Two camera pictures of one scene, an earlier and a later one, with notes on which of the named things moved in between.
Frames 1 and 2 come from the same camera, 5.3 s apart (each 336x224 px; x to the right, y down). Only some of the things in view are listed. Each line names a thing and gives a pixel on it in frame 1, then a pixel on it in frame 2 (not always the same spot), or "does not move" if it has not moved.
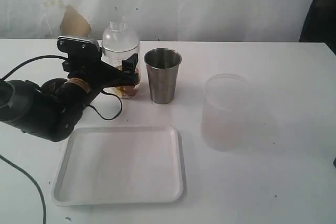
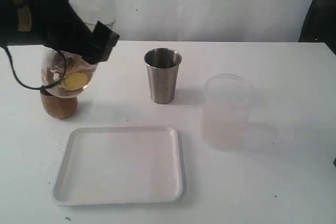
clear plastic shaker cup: (114, 59) -> (64, 75)
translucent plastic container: (224, 112) does not move
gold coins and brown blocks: (128, 91) -> (70, 72)
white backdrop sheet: (163, 7) does not move
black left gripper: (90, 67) -> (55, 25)
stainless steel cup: (162, 64) does not move
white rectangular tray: (121, 165) does not move
